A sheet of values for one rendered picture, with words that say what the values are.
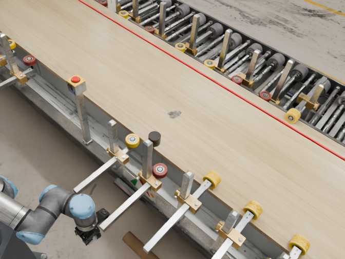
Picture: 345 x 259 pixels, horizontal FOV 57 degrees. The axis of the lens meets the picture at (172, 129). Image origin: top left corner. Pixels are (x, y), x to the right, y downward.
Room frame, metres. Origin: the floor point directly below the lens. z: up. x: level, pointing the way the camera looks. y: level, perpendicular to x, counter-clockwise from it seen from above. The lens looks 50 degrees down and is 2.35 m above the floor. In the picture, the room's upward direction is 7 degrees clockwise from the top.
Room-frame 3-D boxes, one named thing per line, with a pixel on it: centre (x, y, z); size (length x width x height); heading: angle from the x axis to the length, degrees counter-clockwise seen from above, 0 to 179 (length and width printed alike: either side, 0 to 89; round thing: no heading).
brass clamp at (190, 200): (0.75, -0.12, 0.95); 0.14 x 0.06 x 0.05; 55
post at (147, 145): (0.90, 0.11, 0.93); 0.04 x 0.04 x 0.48; 55
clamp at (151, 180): (0.89, 0.09, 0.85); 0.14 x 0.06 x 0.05; 55
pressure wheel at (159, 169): (0.93, 0.04, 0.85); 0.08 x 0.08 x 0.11
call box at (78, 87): (1.20, 0.52, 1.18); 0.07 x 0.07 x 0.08; 55
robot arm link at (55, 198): (0.57, 0.43, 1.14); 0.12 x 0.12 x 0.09; 73
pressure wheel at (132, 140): (1.11, 0.22, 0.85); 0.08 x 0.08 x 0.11
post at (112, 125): (1.05, 0.31, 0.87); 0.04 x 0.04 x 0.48; 55
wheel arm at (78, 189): (0.95, 0.33, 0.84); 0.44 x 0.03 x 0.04; 145
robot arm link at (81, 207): (0.54, 0.32, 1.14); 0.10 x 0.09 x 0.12; 73
